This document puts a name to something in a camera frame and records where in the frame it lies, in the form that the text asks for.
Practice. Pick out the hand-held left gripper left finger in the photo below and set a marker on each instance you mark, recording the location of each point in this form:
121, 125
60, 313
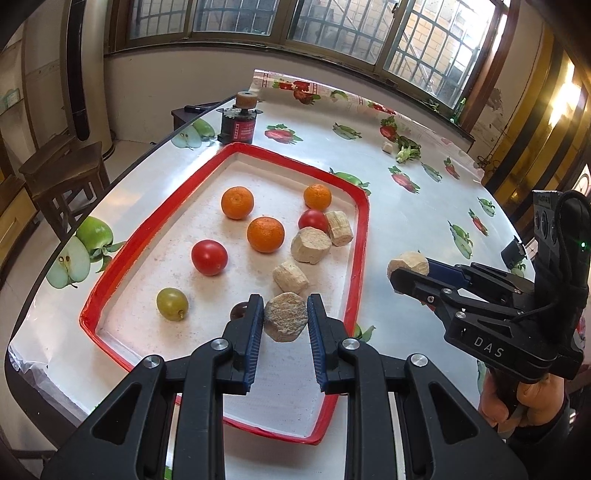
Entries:
254, 337

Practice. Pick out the beige grinding wheel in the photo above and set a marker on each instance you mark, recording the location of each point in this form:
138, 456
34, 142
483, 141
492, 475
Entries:
246, 100

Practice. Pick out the small dark side table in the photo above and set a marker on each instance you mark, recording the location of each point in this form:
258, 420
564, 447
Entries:
184, 120

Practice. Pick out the person's right hand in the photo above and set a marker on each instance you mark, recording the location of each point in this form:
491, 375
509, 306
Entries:
535, 401

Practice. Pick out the green leafy vegetable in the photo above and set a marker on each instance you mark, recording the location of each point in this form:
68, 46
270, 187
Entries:
408, 151

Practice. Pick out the small orange tangerine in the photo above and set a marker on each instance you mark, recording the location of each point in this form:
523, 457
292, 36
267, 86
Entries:
317, 196

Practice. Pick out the black motor with red label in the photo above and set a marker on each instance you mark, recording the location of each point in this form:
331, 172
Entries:
238, 129

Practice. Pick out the white wall shelf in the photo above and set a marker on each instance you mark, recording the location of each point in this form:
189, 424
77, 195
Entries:
11, 92

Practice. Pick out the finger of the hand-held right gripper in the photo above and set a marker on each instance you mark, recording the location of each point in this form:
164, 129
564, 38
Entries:
445, 272
415, 286

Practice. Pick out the small red tomato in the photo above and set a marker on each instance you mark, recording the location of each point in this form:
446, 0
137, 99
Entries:
311, 220

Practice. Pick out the window with metal bars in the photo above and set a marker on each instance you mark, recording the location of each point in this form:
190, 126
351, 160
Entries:
323, 27

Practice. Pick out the dark purple grape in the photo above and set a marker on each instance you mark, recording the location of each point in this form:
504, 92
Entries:
238, 311

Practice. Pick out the fruit printed tablecloth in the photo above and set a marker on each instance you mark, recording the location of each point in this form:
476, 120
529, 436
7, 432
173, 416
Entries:
415, 221

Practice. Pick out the green bottle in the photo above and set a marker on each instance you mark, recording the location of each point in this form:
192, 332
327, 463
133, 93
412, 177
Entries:
460, 110

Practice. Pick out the large red tomato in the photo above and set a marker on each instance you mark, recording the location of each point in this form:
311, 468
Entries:
209, 257

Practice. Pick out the large orange tangerine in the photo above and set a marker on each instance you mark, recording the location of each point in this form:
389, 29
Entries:
265, 234
238, 203

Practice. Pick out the small black device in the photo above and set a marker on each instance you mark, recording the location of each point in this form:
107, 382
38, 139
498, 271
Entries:
512, 251

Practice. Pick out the red rimmed white tray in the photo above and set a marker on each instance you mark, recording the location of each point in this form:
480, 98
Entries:
138, 286

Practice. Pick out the white tower air conditioner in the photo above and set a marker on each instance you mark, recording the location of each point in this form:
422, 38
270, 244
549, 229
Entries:
78, 69

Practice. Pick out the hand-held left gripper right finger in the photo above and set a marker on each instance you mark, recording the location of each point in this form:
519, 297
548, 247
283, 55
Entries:
317, 337

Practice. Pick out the brown wooden stool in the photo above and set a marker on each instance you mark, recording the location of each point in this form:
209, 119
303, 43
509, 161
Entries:
60, 161

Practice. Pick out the yellow wooden panel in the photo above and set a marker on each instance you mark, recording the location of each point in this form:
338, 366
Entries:
535, 115

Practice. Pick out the yellow wooden cabinet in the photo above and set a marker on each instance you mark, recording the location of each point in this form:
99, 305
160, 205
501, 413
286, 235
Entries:
16, 217

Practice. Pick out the green grape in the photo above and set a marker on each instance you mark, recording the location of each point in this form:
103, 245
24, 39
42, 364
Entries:
171, 303

